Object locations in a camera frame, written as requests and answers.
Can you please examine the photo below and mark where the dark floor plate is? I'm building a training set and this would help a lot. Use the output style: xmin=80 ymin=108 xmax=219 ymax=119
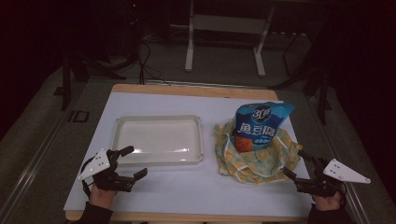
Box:
xmin=67 ymin=109 xmax=91 ymax=123

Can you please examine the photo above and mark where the person's right hand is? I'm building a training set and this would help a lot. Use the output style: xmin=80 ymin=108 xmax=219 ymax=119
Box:
xmin=312 ymin=191 xmax=343 ymax=212

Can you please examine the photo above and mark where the person's left hand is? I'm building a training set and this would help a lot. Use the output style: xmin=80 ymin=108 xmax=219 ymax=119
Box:
xmin=89 ymin=183 xmax=119 ymax=210

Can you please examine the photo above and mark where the metal floor rail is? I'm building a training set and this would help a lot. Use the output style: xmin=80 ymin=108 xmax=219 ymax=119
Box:
xmin=0 ymin=102 xmax=82 ymax=224
xmin=306 ymin=94 xmax=375 ymax=224

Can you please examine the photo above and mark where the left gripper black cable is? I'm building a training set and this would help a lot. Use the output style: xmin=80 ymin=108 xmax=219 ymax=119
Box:
xmin=80 ymin=156 xmax=95 ymax=200

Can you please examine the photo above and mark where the cream plastic tray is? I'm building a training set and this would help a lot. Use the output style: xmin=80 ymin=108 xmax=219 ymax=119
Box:
xmin=110 ymin=114 xmax=205 ymax=166

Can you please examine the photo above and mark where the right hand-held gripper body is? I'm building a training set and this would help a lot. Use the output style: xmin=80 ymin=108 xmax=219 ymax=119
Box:
xmin=295 ymin=158 xmax=372 ymax=198

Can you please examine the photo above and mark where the yellow patterned cloth bag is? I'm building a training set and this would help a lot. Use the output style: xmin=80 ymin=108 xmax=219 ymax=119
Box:
xmin=213 ymin=119 xmax=304 ymax=186

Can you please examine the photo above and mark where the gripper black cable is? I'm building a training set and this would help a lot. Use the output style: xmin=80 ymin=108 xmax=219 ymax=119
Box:
xmin=80 ymin=156 xmax=95 ymax=200
xmin=338 ymin=182 xmax=348 ymax=207

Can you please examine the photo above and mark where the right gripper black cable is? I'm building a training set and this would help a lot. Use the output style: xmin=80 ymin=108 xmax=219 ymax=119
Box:
xmin=338 ymin=182 xmax=348 ymax=207

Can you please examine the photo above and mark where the white table mat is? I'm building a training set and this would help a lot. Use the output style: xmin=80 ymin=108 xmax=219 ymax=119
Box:
xmin=63 ymin=91 xmax=314 ymax=219

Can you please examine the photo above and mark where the blue snack bag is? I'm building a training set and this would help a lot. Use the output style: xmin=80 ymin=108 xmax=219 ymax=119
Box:
xmin=231 ymin=101 xmax=296 ymax=153

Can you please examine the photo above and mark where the black floor cable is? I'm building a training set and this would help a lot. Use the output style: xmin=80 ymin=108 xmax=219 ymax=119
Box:
xmin=135 ymin=38 xmax=172 ymax=86

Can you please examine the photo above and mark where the white metal stand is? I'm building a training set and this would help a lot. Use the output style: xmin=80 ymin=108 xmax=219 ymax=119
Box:
xmin=184 ymin=0 xmax=277 ymax=78

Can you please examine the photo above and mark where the black metal stand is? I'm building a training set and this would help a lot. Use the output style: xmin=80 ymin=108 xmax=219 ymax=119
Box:
xmin=53 ymin=43 xmax=128 ymax=112
xmin=269 ymin=29 xmax=333 ymax=126

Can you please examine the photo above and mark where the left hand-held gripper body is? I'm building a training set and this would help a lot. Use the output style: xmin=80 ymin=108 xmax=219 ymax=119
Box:
xmin=78 ymin=148 xmax=135 ymax=192

